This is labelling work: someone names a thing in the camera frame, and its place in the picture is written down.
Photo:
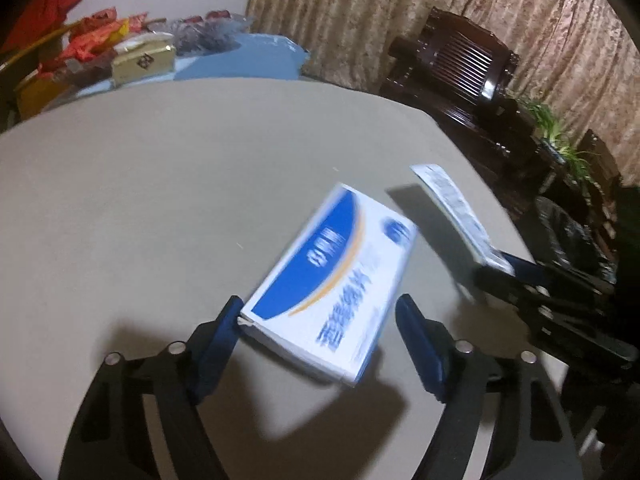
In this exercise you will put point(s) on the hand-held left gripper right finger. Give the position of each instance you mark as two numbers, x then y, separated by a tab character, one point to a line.
420	350

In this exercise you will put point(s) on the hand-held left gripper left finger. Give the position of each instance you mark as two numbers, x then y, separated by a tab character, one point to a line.
220	350

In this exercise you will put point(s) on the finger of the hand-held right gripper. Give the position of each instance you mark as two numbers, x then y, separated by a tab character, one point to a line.
525	270
500	285

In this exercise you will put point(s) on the black bin bag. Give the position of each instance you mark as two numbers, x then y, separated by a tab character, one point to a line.
565	230

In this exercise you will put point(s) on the white printed packet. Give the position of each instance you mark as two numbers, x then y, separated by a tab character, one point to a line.
455	205

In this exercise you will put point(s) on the blue and white cardboard box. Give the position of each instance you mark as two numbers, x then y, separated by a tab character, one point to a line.
330	280

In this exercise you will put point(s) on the dark wooden side table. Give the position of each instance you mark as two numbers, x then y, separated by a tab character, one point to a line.
520	160

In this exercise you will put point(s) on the dark wooden armchair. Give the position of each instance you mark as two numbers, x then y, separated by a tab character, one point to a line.
450	60
600	160

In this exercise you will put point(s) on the potted green plant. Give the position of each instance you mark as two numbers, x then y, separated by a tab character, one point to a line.
555	135

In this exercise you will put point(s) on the beige patterned curtain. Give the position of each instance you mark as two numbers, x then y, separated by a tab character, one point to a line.
550	20

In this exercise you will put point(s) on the blue tablecloth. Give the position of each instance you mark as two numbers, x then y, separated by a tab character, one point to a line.
250	57

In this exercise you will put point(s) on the gold tissue box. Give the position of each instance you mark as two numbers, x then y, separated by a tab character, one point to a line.
142	62

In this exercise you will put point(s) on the glass plate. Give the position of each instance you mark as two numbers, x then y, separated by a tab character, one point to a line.
80	72

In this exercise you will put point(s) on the glass bowl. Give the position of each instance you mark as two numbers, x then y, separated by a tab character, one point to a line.
210	35

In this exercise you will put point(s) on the light wooden armchair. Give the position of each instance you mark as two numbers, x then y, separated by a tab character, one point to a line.
35	92

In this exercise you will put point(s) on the red snack packets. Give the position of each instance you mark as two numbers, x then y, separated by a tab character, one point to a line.
90	42

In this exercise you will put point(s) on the red fruits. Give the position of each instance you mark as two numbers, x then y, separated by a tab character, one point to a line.
210	15

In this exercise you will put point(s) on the red cloth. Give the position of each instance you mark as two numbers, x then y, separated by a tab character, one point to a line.
45	0

